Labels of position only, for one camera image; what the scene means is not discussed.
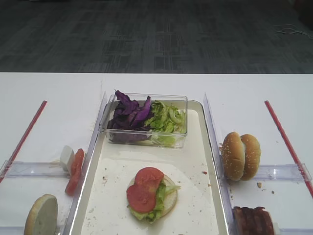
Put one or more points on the purple cabbage leaves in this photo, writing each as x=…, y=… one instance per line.
x=130, y=116

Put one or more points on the green lettuce in box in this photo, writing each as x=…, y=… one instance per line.
x=166, y=122

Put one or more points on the upper tomato slice on bun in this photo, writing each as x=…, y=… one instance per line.
x=149, y=177

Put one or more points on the tomato slice on bun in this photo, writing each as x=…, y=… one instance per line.
x=141, y=198
x=149, y=177

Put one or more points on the lower tomato slice on bun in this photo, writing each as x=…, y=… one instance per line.
x=141, y=198

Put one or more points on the upper standing tomato slice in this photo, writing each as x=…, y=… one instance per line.
x=78, y=161

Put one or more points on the standing tomato slice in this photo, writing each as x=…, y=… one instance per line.
x=78, y=161
x=73, y=183

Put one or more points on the lettuce leaf on bun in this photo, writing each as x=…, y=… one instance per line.
x=151, y=206

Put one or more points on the lower standing tomato slice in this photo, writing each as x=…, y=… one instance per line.
x=73, y=183

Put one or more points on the stack of bacon slices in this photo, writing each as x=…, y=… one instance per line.
x=253, y=221

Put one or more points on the clear plastic salad box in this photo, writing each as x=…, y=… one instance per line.
x=176, y=100

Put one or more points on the right clear acrylic divider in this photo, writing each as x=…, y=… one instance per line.
x=218, y=165

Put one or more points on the clear acrylic divider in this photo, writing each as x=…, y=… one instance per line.
x=91, y=142
x=218, y=165

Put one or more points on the bottom bun on tray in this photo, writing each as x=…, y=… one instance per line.
x=166, y=198

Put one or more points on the left sesame bun top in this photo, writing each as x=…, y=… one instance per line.
x=233, y=156

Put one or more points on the sesame bun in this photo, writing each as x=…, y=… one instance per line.
x=252, y=156
x=233, y=156

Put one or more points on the white block left holder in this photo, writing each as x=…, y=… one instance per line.
x=67, y=158

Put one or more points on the white metal tray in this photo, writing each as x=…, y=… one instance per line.
x=102, y=207

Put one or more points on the right sesame bun top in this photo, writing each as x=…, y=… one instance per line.
x=252, y=156

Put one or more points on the right red tape strip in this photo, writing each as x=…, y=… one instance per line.
x=290, y=148

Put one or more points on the red tape strip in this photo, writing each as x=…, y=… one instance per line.
x=27, y=134
x=290, y=148

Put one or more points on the left red tape strip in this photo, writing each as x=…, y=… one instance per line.
x=27, y=134

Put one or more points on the left clear acrylic divider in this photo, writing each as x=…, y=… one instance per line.
x=91, y=142

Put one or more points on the standing bun bottom slice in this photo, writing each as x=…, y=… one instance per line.
x=42, y=218

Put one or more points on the upper right acrylic rail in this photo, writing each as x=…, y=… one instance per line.
x=283, y=172

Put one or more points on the acrylic rail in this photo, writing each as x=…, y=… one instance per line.
x=32, y=170
x=283, y=172

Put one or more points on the upper left acrylic rail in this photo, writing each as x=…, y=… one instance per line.
x=32, y=170

